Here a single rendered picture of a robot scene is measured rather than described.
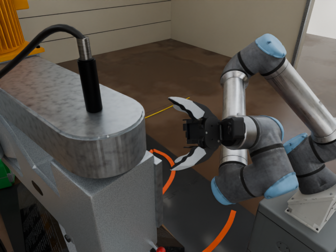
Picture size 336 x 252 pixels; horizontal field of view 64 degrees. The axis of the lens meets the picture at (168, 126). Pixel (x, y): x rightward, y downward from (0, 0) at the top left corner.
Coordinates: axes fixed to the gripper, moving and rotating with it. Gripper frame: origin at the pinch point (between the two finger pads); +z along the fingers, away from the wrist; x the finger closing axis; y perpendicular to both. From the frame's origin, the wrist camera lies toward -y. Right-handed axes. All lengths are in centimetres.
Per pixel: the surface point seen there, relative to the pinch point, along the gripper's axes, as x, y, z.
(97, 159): -5.2, 12.6, 11.2
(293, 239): -56, 36, -101
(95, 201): -15.5, 18.0, 10.0
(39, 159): -7, 59, 16
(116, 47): 224, 570, -239
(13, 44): 35, 67, 23
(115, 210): -19.7, 22.2, 3.2
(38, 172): -12, 57, 16
